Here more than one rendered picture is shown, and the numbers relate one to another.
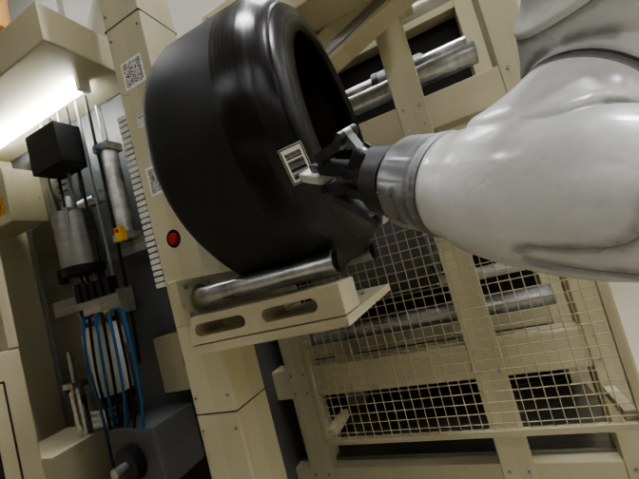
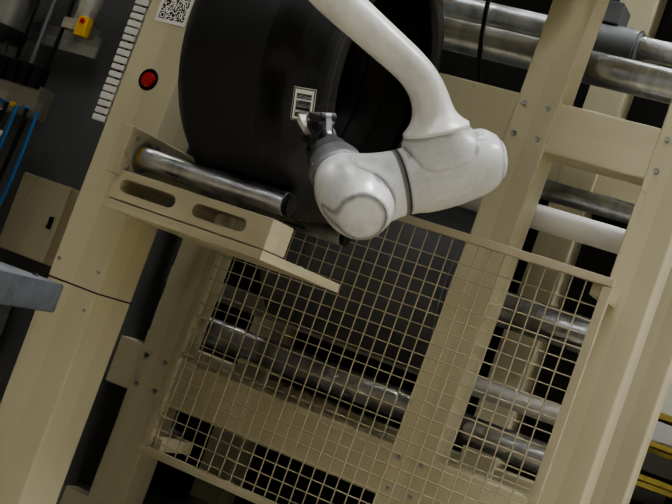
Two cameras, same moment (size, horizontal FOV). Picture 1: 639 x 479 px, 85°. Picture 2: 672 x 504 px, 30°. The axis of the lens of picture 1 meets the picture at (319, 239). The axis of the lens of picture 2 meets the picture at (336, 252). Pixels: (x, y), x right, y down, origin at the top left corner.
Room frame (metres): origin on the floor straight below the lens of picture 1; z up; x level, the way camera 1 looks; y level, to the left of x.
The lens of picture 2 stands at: (-1.63, -0.25, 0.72)
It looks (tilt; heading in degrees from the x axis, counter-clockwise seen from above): 3 degrees up; 3
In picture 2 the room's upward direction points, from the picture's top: 20 degrees clockwise
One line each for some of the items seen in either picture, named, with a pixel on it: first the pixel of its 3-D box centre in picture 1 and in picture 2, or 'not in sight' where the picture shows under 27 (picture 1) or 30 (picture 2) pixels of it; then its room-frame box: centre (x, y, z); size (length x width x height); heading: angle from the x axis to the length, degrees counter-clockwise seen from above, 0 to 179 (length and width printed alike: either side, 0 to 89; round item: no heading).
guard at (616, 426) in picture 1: (428, 321); (361, 370); (1.07, -0.25, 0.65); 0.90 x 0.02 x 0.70; 68
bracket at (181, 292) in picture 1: (234, 288); (172, 173); (0.91, 0.25, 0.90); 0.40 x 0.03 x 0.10; 158
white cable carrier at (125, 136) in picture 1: (149, 201); (146, 17); (0.93, 0.42, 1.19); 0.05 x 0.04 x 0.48; 158
